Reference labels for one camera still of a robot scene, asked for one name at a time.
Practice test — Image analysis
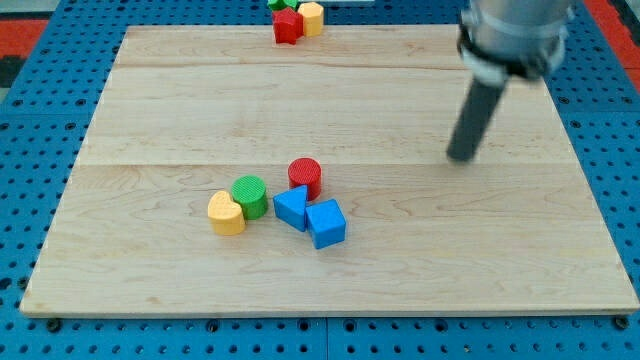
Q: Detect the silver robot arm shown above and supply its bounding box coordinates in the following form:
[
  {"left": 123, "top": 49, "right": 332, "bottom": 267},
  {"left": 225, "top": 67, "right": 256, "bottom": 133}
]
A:
[{"left": 458, "top": 0, "right": 575, "bottom": 87}]

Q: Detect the red star block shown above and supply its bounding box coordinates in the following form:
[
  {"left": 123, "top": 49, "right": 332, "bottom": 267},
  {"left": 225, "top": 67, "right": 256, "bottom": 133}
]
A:
[{"left": 272, "top": 7, "right": 304, "bottom": 45}]

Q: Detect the red cylinder block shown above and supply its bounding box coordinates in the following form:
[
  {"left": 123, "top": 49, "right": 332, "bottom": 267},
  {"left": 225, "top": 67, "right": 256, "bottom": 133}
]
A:
[{"left": 287, "top": 157, "right": 322, "bottom": 201}]

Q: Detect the blue triangle block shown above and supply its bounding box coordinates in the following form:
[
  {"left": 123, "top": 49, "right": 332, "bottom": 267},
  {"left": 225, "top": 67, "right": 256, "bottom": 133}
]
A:
[{"left": 273, "top": 185, "right": 308, "bottom": 232}]

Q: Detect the blue cube block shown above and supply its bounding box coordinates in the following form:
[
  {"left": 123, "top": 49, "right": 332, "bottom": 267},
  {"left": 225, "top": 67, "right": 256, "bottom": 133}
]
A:
[{"left": 306, "top": 199, "right": 347, "bottom": 250}]

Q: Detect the green cylinder block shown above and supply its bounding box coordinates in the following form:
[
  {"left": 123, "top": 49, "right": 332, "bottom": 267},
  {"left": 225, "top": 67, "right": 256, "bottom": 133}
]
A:
[{"left": 231, "top": 175, "right": 268, "bottom": 220}]

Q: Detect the yellow heart block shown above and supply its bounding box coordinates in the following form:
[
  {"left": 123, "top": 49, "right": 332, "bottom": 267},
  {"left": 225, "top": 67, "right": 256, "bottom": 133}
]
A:
[{"left": 207, "top": 190, "right": 246, "bottom": 236}]

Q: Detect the yellow hexagon block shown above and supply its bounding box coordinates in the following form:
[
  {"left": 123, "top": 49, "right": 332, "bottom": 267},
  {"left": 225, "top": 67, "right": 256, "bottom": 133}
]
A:
[{"left": 298, "top": 2, "right": 324, "bottom": 37}]

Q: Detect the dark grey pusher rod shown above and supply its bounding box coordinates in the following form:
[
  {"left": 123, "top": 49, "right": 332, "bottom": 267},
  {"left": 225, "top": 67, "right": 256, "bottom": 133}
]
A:
[{"left": 446, "top": 78, "right": 506, "bottom": 163}]

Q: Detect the green block at top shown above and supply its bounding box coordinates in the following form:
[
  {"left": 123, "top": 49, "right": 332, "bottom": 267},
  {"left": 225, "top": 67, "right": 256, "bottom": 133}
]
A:
[{"left": 267, "top": 0, "right": 298, "bottom": 12}]

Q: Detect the wooden board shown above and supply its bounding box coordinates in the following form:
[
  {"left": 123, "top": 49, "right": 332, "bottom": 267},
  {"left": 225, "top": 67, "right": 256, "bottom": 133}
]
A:
[{"left": 18, "top": 23, "right": 640, "bottom": 320}]

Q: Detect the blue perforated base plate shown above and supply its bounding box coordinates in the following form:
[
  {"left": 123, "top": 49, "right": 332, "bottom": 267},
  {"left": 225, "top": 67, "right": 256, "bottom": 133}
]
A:
[{"left": 1, "top": 0, "right": 639, "bottom": 359}]

